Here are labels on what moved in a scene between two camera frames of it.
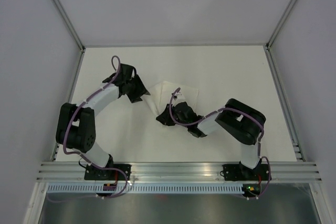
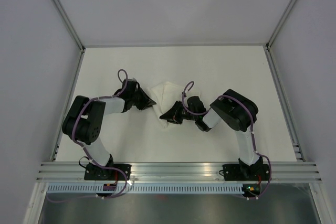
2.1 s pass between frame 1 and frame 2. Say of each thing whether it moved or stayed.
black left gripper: moved
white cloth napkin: stayed
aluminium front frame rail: stayed
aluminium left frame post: stayed
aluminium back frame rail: stayed
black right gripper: moved
